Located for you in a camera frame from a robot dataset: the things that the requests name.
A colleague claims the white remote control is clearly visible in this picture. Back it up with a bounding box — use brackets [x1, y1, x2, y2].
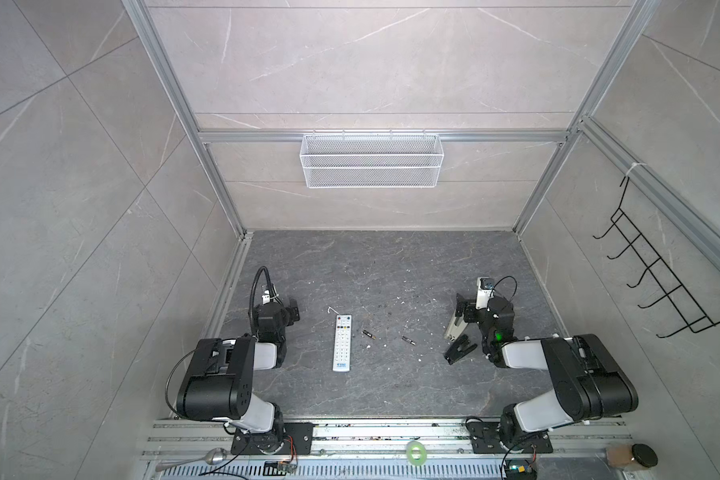
[332, 315, 352, 373]

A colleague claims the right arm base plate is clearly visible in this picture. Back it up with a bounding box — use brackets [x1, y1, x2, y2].
[464, 418, 553, 454]

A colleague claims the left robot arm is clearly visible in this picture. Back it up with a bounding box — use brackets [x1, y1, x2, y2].
[164, 266, 300, 454]

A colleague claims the black wire hook rack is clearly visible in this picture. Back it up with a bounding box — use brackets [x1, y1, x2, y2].
[592, 176, 720, 339]

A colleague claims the white wire mesh basket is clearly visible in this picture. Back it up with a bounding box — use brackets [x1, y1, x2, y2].
[299, 133, 445, 189]

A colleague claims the amber jar black lid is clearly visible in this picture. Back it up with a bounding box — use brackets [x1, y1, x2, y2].
[606, 443, 658, 471]

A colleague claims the green tape roll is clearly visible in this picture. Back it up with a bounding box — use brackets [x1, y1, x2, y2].
[406, 440, 428, 467]

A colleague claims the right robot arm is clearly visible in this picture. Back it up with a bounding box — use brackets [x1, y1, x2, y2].
[451, 277, 639, 452]

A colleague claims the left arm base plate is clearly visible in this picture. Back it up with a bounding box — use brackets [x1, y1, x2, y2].
[231, 422, 315, 456]

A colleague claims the metal spoon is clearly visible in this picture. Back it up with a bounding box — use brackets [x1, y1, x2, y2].
[155, 448, 229, 473]

